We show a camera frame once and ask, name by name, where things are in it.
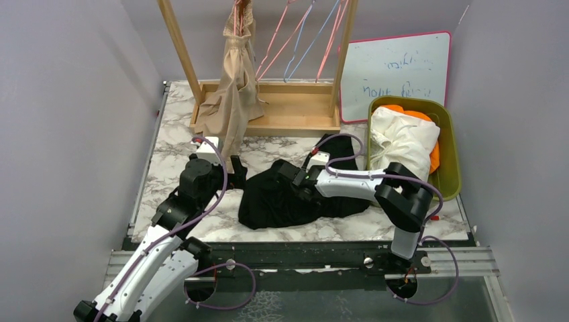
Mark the black shorts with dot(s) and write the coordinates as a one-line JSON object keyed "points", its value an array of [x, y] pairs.
{"points": [[268, 203]]}

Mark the pink wire hanger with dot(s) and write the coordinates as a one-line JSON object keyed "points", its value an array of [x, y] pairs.
{"points": [[342, 6]]}

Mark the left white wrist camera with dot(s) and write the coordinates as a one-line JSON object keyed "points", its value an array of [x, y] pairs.
{"points": [[206, 151]]}

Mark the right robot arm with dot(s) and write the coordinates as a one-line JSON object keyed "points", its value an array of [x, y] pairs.
{"points": [[403, 197]]}

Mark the olive green plastic bin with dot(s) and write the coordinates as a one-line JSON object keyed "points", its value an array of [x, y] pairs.
{"points": [[447, 178]]}

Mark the pink framed whiteboard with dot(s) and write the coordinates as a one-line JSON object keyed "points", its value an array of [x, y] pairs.
{"points": [[414, 66]]}

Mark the beige shorts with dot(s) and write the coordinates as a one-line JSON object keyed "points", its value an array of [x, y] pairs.
{"points": [[227, 111]]}

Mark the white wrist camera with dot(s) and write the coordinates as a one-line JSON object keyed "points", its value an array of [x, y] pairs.
{"points": [[206, 151], [316, 158]]}

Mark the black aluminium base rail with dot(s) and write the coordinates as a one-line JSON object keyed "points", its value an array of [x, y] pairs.
{"points": [[355, 265]]}

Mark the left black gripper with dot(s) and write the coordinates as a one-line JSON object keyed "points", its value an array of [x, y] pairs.
{"points": [[237, 179]]}

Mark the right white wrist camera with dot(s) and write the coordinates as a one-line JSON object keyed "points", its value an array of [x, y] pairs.
{"points": [[316, 158]]}

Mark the wooden clothes rack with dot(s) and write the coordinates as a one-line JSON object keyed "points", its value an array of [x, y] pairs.
{"points": [[290, 108]]}

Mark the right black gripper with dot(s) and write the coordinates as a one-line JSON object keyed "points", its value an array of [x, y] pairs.
{"points": [[304, 170]]}

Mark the orange shorts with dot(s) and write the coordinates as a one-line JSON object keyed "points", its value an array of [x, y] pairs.
{"points": [[434, 155]]}

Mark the white shorts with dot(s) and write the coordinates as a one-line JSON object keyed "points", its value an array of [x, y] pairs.
{"points": [[396, 137]]}

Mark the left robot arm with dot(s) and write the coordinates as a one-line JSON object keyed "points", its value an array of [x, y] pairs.
{"points": [[167, 254]]}

